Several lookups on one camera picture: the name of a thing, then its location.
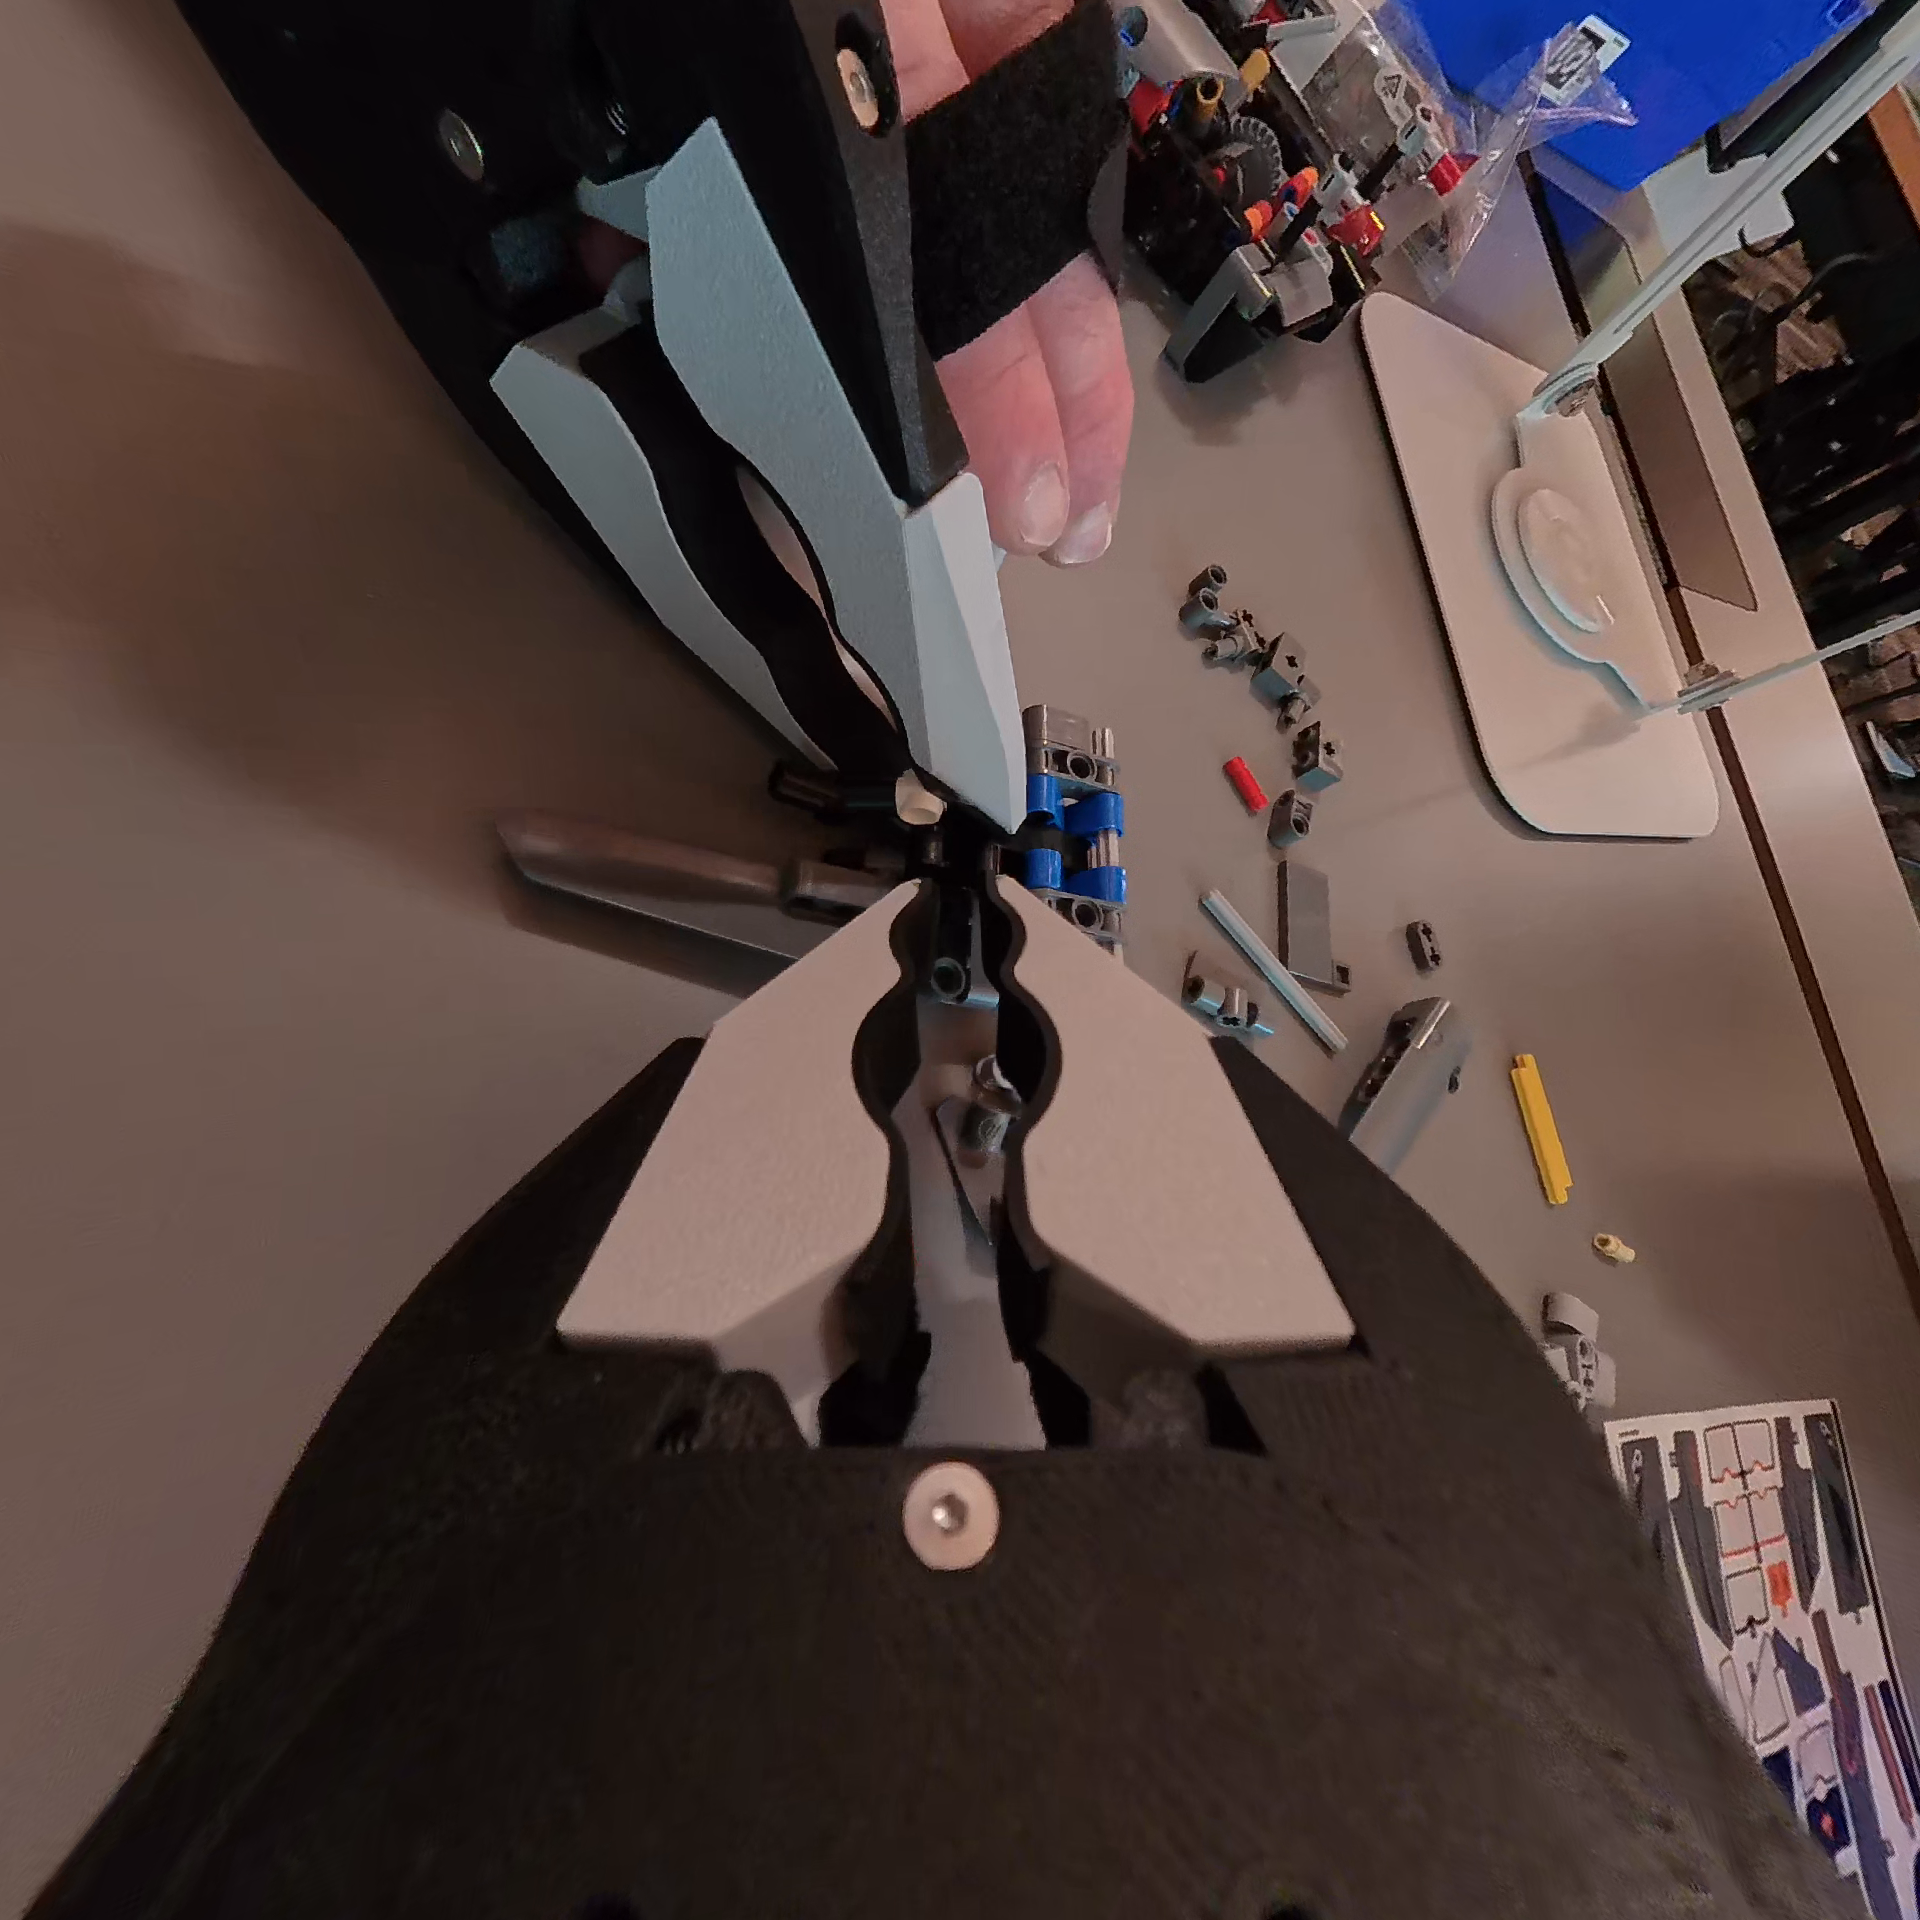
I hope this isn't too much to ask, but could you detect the dark grey flat lego tile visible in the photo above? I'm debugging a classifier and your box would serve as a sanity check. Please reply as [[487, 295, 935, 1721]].
[[1274, 860, 1350, 995]]

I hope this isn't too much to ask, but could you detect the black metal shelving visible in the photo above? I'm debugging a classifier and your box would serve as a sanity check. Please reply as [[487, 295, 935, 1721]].
[[1680, 91, 1920, 810]]

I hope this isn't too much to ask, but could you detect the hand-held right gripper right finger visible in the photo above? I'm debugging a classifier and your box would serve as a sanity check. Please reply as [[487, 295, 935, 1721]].
[[981, 874, 1360, 1454]]

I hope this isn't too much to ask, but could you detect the white rounded base plate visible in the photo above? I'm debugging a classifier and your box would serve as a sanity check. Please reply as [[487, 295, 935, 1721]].
[[1356, 289, 1722, 843]]

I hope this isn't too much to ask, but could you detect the grey rectangular desk panel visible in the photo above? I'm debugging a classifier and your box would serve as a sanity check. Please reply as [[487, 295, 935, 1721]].
[[1568, 225, 1760, 613]]

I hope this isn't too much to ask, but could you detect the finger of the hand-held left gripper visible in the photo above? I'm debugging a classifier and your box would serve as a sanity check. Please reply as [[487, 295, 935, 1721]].
[[490, 294, 918, 819], [576, 118, 1025, 836]]

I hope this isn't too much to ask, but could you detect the clear plastic parts bag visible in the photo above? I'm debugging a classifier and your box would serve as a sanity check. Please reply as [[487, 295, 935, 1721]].
[[1280, 0, 1642, 302]]

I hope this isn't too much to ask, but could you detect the person's left hand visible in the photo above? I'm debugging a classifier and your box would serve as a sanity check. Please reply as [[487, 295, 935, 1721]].
[[877, 0, 1136, 571]]

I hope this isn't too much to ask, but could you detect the black multicolour lego model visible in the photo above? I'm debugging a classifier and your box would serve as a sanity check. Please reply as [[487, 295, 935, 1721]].
[[1117, 0, 1487, 382]]

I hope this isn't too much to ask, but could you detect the sticker sheet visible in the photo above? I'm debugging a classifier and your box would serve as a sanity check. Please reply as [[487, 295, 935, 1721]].
[[1602, 1400, 1920, 1920]]

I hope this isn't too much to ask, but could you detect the white marker label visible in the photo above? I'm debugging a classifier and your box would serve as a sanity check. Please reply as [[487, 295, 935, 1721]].
[[1536, 14, 1630, 98]]

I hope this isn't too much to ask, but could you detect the blue grey lego assembly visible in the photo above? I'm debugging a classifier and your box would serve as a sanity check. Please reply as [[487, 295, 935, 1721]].
[[497, 705, 1128, 1012]]

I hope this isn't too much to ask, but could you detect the blue plastic bin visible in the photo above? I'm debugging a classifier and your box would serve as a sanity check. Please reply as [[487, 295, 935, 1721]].
[[1387, 0, 1882, 195]]

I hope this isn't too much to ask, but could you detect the dark grey lego blade panel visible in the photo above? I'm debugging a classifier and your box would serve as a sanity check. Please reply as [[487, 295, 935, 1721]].
[[1338, 995, 1470, 1178]]

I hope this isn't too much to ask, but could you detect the light grey lego axle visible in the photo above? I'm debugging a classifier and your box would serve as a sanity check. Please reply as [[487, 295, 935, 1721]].
[[1195, 888, 1349, 1057]]

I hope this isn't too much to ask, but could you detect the yellow lego axle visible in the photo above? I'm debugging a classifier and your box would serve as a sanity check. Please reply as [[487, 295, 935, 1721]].
[[1506, 1052, 1570, 1206]]

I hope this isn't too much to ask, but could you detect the grey double lego connector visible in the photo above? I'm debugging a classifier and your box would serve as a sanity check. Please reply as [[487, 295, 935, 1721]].
[[1183, 959, 1277, 1040]]

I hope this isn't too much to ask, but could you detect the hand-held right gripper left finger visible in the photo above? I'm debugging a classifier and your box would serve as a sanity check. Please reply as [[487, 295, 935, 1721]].
[[556, 878, 932, 1449]]

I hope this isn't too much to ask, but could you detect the pale stand bracket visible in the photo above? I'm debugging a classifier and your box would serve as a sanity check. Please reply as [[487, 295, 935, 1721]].
[[1488, 382, 1658, 706]]

